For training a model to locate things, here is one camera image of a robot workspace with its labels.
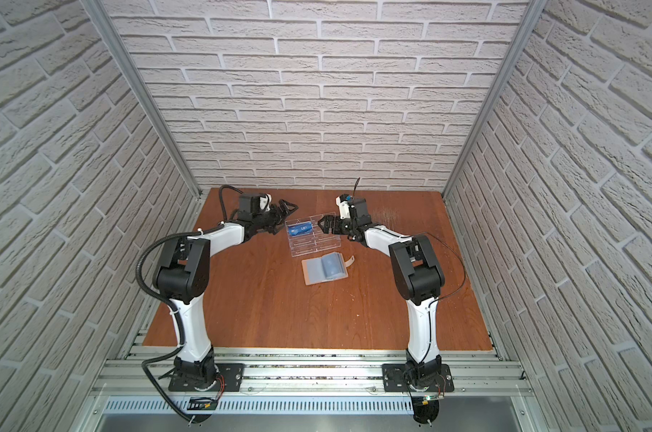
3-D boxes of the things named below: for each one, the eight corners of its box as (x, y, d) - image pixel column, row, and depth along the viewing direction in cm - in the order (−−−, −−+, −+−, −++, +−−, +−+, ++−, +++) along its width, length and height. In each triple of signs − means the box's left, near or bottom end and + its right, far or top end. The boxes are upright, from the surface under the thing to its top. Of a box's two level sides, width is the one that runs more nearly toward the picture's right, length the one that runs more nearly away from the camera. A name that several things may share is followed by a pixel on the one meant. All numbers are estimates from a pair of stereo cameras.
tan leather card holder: (305, 285, 94) (304, 282, 92) (301, 261, 100) (300, 257, 98) (357, 275, 97) (358, 272, 95) (351, 252, 103) (351, 249, 101)
